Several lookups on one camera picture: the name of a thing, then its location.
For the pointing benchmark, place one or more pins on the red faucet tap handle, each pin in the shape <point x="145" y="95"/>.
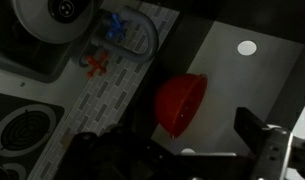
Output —
<point x="97" y="65"/>

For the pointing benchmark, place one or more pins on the blue faucet tap handle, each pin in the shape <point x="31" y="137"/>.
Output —
<point x="115" y="26"/>

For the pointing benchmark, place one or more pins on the orange plastic bowl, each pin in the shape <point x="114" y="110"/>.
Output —
<point x="177" y="101"/>

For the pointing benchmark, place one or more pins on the white toy kitchen playset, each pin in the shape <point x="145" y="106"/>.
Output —
<point x="244" y="68"/>

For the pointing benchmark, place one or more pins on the grey toy faucet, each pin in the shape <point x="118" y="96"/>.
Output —
<point x="141" y="42"/>

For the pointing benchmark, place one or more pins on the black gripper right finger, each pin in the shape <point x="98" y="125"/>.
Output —
<point x="271" y="146"/>

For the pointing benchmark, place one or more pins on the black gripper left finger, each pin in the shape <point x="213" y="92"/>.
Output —
<point x="115" y="155"/>

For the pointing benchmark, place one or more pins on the grey pot in sink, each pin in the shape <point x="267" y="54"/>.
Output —
<point x="54" y="21"/>

